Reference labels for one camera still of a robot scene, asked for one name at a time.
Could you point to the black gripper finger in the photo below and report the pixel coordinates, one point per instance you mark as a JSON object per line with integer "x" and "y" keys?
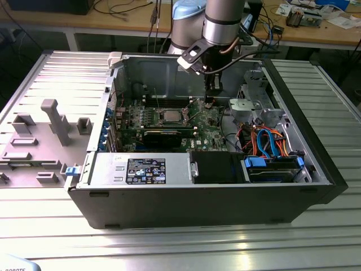
{"x": 210, "y": 84}

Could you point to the silver CPU plate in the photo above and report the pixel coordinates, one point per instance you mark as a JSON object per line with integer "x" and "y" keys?
{"x": 172, "y": 115}

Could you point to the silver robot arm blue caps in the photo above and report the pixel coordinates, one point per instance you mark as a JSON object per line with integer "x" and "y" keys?
{"x": 222, "y": 22}

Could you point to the black RAM slot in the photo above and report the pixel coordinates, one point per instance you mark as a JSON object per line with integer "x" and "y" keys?
{"x": 169, "y": 129}
{"x": 189, "y": 133}
{"x": 169, "y": 104}
{"x": 152, "y": 99}

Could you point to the CPU socket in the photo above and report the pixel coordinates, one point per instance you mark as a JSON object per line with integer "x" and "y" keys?
{"x": 162, "y": 120}

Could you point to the round coin battery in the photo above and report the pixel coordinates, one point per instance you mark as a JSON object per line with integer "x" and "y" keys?
{"x": 207, "y": 106}

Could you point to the green motherboard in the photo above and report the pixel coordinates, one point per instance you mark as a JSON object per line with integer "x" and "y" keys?
{"x": 208, "y": 132}

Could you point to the black upright box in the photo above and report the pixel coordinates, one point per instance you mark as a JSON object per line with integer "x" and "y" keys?
{"x": 258, "y": 24}

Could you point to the small black box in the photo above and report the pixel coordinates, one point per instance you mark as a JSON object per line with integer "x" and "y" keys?
{"x": 277, "y": 29}

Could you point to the black graphics card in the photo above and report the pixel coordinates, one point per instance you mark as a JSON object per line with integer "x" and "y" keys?
{"x": 162, "y": 139}

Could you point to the metal finned heat sink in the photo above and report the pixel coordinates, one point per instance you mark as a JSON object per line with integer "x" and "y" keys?
{"x": 294, "y": 17}

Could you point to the small electronics box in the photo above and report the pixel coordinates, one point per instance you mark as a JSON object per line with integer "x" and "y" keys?
{"x": 313, "y": 20}

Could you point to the blue card retention clip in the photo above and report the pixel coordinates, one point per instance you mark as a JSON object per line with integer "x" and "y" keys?
{"x": 101, "y": 143}
{"x": 109, "y": 113}
{"x": 105, "y": 130}

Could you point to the hard disk blue carrier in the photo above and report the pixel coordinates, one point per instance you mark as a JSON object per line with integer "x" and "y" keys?
{"x": 270, "y": 175}

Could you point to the long wooden desk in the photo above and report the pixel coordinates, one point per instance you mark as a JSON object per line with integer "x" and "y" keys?
{"x": 112, "y": 22}

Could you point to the black open PC case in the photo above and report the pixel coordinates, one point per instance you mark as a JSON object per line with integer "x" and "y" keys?
{"x": 183, "y": 206}

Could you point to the blue flat box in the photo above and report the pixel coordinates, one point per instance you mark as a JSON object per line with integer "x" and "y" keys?
{"x": 332, "y": 2}

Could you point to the white paper sheets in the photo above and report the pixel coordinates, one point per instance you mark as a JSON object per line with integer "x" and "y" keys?
{"x": 342, "y": 22}

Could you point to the silver power supply unit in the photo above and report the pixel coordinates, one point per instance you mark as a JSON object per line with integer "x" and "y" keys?
{"x": 110, "y": 169}

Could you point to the small blue plastic clip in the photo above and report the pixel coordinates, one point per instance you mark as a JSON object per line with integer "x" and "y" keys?
{"x": 72, "y": 171}

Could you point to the large black box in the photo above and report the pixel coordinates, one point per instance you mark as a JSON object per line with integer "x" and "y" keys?
{"x": 48, "y": 5}

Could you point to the gray parts rack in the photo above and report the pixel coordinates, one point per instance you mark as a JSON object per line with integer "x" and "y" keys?
{"x": 42, "y": 146}

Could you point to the white printed device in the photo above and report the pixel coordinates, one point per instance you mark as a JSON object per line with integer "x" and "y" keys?
{"x": 17, "y": 264}

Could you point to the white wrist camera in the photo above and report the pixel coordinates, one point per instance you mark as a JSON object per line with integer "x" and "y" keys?
{"x": 189, "y": 57}

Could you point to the silver metal drive bracket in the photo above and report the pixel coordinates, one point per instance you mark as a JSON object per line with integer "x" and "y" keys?
{"x": 242, "y": 108}

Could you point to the silver perforated metal bracket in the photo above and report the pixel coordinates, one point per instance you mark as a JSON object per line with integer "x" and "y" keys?
{"x": 253, "y": 82}

